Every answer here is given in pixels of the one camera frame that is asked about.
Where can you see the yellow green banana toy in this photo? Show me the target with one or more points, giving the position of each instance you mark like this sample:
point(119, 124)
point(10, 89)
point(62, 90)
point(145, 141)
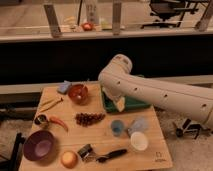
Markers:
point(49, 104)

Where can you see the red chili pepper toy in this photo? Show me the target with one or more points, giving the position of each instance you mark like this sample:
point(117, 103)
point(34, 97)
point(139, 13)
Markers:
point(58, 121)

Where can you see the blue sponge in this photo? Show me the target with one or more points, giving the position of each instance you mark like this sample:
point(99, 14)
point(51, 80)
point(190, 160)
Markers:
point(63, 87)

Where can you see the small metal cup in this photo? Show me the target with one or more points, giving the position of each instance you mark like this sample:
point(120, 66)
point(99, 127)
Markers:
point(86, 152)

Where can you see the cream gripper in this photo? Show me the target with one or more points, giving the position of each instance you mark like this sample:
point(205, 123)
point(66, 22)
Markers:
point(120, 104)

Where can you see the black handled peeler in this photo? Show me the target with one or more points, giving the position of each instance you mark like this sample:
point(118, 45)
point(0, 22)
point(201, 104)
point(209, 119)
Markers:
point(108, 156)

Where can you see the red orange bowl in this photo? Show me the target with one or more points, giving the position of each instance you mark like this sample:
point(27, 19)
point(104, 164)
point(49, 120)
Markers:
point(78, 93)

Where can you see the green plastic tray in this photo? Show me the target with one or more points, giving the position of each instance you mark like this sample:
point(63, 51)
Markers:
point(133, 104)

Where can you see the blue plastic cup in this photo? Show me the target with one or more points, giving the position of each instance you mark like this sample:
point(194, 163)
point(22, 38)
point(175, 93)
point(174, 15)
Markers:
point(117, 127)

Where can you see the red fruit on shelf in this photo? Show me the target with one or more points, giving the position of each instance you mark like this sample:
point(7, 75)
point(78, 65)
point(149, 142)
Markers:
point(87, 26)

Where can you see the orange yellow apple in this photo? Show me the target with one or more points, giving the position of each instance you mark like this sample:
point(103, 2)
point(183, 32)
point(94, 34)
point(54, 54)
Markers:
point(69, 159)

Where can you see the purple bowl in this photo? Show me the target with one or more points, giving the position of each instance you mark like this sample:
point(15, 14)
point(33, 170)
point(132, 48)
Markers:
point(38, 145)

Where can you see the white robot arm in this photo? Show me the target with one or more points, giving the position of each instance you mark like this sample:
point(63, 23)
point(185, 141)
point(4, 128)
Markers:
point(195, 103)

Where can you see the small metal can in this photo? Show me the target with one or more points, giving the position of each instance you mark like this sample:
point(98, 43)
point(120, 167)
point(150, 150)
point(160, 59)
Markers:
point(41, 121)

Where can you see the black office chair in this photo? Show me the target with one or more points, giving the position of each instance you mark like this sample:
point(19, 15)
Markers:
point(165, 9)

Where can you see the dark red grape bunch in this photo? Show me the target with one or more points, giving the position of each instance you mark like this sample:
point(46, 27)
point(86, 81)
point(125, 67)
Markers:
point(85, 119)

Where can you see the black chair frame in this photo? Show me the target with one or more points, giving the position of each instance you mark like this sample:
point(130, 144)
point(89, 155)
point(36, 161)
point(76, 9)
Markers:
point(9, 164)

